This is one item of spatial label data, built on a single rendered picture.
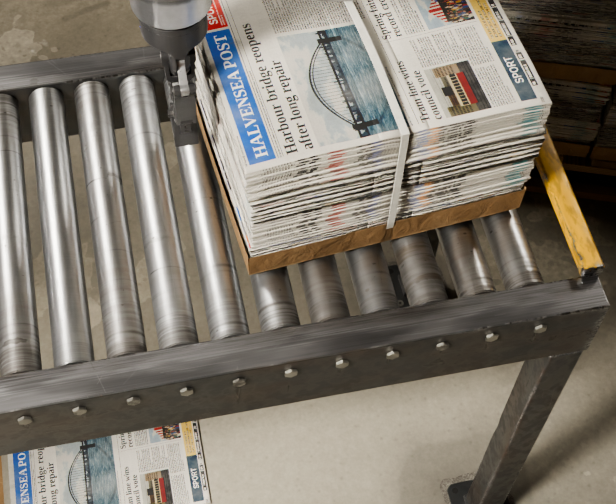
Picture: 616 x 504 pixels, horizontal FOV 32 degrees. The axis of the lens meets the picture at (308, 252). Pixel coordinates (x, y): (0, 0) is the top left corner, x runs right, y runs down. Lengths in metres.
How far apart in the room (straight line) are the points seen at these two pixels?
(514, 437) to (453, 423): 0.45
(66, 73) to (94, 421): 0.52
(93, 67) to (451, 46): 0.55
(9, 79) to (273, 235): 0.50
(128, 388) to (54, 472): 0.85
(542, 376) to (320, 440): 0.70
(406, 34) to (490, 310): 0.36
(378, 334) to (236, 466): 0.84
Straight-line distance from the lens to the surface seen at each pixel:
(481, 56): 1.33
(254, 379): 1.35
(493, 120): 1.28
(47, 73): 1.63
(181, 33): 1.20
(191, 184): 1.48
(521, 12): 2.10
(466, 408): 2.22
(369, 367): 1.39
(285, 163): 1.21
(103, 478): 2.15
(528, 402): 1.65
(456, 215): 1.43
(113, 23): 2.81
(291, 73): 1.29
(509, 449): 1.81
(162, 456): 2.15
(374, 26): 1.35
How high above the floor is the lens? 1.99
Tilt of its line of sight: 57 degrees down
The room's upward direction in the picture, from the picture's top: 3 degrees clockwise
